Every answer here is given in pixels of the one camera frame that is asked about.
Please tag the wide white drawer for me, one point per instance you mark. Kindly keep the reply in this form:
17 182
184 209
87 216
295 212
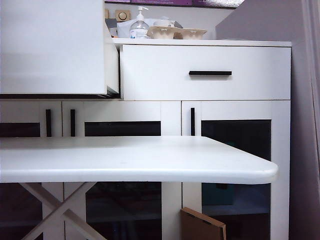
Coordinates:
50 50
155 75

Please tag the white sideboard cabinet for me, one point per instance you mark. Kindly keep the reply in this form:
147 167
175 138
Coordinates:
171 117

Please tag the white glass cabinet door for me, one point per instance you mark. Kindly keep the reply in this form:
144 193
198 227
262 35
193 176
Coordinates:
56 117
120 111
235 110

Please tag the beige pulp cup tray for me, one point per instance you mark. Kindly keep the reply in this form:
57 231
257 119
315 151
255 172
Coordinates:
165 32

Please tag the clear pump sanitizer bottle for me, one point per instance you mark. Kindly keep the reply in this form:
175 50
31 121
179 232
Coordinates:
139 27

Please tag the white wipes pack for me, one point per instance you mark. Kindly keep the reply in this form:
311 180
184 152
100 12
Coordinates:
123 28

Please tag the white table leg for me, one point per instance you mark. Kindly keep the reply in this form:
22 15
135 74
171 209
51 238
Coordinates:
37 193
82 191

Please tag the grey card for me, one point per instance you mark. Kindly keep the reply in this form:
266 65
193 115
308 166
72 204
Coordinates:
111 25

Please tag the brown cardboard sheet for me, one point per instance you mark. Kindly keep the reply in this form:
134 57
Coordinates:
197 225

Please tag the beige dimmer wall switch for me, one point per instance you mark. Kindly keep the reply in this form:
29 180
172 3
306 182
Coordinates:
122 15
106 13

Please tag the purple wall poster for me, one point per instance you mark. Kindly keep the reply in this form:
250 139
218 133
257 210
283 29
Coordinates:
162 1

